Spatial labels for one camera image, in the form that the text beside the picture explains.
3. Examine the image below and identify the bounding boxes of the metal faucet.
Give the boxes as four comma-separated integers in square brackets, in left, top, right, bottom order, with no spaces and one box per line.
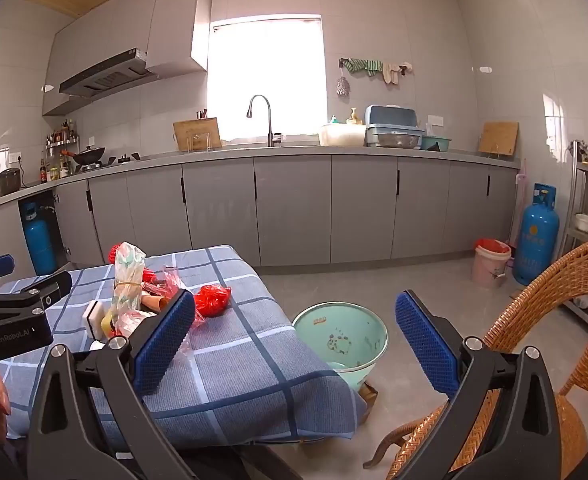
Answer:
[246,94,283,148]

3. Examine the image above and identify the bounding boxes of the blue plaid tablecloth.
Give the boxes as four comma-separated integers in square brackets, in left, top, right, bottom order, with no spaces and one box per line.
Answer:
[0,244,371,454]

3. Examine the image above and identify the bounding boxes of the metal shelf rack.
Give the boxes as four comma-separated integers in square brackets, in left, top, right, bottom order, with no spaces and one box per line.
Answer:
[558,138,588,322]

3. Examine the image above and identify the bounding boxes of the black wok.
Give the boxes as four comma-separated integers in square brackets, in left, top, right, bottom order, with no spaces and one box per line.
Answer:
[60,146,106,167]

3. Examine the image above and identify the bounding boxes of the wicker chair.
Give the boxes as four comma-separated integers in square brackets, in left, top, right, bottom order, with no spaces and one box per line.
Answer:
[363,232,588,480]

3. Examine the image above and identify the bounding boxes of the pink bucket with red liner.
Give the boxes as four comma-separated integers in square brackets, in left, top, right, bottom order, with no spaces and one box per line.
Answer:
[470,238,513,289]

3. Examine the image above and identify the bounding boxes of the spice rack with bottles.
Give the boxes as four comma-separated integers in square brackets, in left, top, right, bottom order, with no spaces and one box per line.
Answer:
[45,119,78,150]

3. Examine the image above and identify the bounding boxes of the mint green bin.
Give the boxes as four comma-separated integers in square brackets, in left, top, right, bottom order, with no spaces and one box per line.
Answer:
[292,301,389,392]

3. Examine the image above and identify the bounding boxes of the wooden cutting board with stand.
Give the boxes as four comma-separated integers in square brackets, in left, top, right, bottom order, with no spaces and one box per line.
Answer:
[173,117,223,153]

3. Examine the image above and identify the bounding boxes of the range hood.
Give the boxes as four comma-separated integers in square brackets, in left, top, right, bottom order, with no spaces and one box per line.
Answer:
[58,47,157,99]

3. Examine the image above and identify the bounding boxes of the beige gloves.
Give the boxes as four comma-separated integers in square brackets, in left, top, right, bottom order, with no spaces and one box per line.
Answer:
[381,61,414,86]

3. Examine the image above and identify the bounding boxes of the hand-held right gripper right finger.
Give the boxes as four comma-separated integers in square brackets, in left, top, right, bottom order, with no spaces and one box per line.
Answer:
[389,289,563,480]

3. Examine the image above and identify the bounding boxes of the pink mop handle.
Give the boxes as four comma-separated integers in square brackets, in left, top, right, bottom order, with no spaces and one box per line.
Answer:
[506,159,529,261]

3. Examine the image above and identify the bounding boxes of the small blue gas cylinder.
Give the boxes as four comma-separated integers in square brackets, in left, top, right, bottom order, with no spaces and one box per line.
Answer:
[23,202,58,274]

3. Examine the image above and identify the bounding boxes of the window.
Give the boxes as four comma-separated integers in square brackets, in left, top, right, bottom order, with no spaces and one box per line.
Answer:
[206,14,329,144]

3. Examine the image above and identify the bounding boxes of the dark rice cooker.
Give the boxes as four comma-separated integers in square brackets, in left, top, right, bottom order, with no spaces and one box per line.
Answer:
[0,167,22,196]

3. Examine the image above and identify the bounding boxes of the brown cardboard piece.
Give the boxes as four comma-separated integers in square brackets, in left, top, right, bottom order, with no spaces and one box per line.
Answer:
[356,381,381,424]

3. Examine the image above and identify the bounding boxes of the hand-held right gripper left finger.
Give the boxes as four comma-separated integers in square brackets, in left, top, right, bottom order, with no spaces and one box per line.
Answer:
[26,289,197,480]

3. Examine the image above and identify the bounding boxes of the large blue gas cylinder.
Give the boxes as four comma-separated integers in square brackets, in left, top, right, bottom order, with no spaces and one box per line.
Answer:
[512,183,560,286]

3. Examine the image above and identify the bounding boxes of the green striped cloth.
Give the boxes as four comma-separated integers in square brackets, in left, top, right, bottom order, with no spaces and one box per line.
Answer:
[345,58,383,77]

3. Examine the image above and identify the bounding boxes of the metal bowl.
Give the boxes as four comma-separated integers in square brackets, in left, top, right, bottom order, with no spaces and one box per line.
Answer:
[376,132,421,150]

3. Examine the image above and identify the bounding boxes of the transparent plastic bag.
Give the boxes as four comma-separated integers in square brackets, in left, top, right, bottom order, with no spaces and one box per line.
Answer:
[110,241,189,339]

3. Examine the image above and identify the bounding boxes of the grey kitchen counter cabinets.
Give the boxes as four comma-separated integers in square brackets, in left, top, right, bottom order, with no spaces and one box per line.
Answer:
[0,143,523,282]

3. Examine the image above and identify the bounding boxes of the sauce bottles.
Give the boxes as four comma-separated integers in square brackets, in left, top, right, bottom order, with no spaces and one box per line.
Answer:
[38,156,71,184]

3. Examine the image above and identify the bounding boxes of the gas stove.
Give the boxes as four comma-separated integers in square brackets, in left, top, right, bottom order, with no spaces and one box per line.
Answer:
[76,152,142,173]

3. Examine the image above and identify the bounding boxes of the plain wooden cutting board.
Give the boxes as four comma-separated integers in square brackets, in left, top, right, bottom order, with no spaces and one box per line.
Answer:
[477,120,520,157]

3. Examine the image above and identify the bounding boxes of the grey wall cabinets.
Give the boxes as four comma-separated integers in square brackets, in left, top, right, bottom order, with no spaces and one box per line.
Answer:
[42,0,216,117]

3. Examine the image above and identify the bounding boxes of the white plastic container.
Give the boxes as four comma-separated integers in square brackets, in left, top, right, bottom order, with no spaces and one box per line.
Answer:
[318,123,367,147]

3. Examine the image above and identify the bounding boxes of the white sponge block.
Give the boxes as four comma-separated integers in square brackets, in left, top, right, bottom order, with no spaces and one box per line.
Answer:
[82,301,106,339]

